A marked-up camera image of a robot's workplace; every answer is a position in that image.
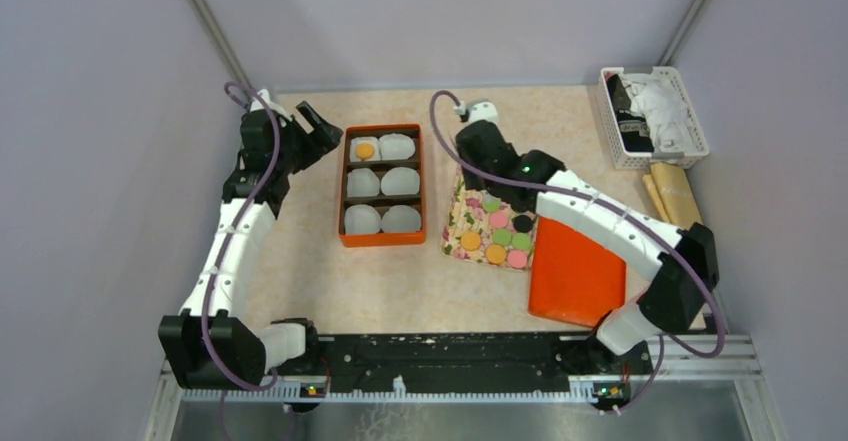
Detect orange cookie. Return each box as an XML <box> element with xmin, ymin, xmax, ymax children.
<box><xmin>484</xmin><ymin>245</ymin><xmax>507</xmax><ymax>265</ymax></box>
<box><xmin>460</xmin><ymin>231</ymin><xmax>482</xmax><ymax>252</ymax></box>
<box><xmin>354</xmin><ymin>143</ymin><xmax>376</xmax><ymax>161</ymax></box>

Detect orange compartment box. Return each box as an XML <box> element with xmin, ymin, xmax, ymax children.
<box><xmin>337</xmin><ymin>124</ymin><xmax>427</xmax><ymax>248</ymax></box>

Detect floral tray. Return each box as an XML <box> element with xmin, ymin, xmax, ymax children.
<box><xmin>440</xmin><ymin>168</ymin><xmax>537</xmax><ymax>271</ymax></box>

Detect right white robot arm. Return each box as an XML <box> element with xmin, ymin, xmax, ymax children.
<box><xmin>452</xmin><ymin>100</ymin><xmax>718</xmax><ymax>373</ymax></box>

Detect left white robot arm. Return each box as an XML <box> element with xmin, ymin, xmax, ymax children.
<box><xmin>158</xmin><ymin>89</ymin><xmax>343</xmax><ymax>391</ymax></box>

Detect white paper cup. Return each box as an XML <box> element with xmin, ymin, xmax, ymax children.
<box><xmin>346</xmin><ymin>168</ymin><xmax>381</xmax><ymax>198</ymax></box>
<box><xmin>380</xmin><ymin>167</ymin><xmax>421</xmax><ymax>196</ymax></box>
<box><xmin>343</xmin><ymin>204</ymin><xmax>382</xmax><ymax>235</ymax></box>
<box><xmin>378</xmin><ymin>133</ymin><xmax>417</xmax><ymax>161</ymax></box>
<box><xmin>348</xmin><ymin>136</ymin><xmax>382</xmax><ymax>162</ymax></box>
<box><xmin>381</xmin><ymin>205</ymin><xmax>422</xmax><ymax>234</ymax></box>

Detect green cookie middle left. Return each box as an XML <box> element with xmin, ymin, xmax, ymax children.
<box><xmin>482</xmin><ymin>197</ymin><xmax>501</xmax><ymax>213</ymax></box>

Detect green cookie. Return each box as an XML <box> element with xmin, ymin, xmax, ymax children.
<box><xmin>511</xmin><ymin>233</ymin><xmax>533</xmax><ymax>251</ymax></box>
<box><xmin>492</xmin><ymin>228</ymin><xmax>512</xmax><ymax>247</ymax></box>
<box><xmin>482</xmin><ymin>197</ymin><xmax>501</xmax><ymax>213</ymax></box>

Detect pink cookie middle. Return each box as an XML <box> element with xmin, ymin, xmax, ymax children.
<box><xmin>488</xmin><ymin>211</ymin><xmax>510</xmax><ymax>229</ymax></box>

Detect pink cookie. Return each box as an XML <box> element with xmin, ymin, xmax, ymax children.
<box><xmin>488</xmin><ymin>211</ymin><xmax>510</xmax><ymax>229</ymax></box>
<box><xmin>507</xmin><ymin>250</ymin><xmax>528</xmax><ymax>270</ymax></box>

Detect black cookie lower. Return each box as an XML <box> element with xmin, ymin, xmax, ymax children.
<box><xmin>512</xmin><ymin>215</ymin><xmax>534</xmax><ymax>233</ymax></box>

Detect green cookie lower left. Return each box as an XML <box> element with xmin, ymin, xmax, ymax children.
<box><xmin>492</xmin><ymin>228</ymin><xmax>512</xmax><ymax>247</ymax></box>

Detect green cookie lower right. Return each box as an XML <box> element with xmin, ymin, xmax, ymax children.
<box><xmin>511</xmin><ymin>233</ymin><xmax>533</xmax><ymax>251</ymax></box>

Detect orange cookie bottom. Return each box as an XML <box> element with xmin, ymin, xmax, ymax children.
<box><xmin>484</xmin><ymin>245</ymin><xmax>507</xmax><ymax>265</ymax></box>

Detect pink cookie bottom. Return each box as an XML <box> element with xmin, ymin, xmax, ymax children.
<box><xmin>507</xmin><ymin>250</ymin><xmax>528</xmax><ymax>270</ymax></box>

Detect black item in basket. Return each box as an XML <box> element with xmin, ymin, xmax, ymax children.
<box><xmin>606</xmin><ymin>74</ymin><xmax>655</xmax><ymax>153</ymax></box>

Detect orange box lid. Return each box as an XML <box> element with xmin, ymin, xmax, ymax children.
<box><xmin>528</xmin><ymin>218</ymin><xmax>626</xmax><ymax>328</ymax></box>

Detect white cloth in basket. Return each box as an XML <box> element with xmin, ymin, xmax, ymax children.
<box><xmin>621</xmin><ymin>73</ymin><xmax>696</xmax><ymax>153</ymax></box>

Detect white plastic basket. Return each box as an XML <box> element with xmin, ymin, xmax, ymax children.
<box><xmin>596</xmin><ymin>67</ymin><xmax>709</xmax><ymax>169</ymax></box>

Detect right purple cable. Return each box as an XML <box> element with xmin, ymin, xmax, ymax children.
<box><xmin>429</xmin><ymin>90</ymin><xmax>728</xmax><ymax>415</ymax></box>

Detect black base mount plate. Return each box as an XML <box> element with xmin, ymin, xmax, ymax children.
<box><xmin>274</xmin><ymin>332</ymin><xmax>654</xmax><ymax>410</ymax></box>

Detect aluminium frame rail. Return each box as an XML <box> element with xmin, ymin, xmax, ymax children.
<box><xmin>144</xmin><ymin>332</ymin><xmax>785</xmax><ymax>440</ymax></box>

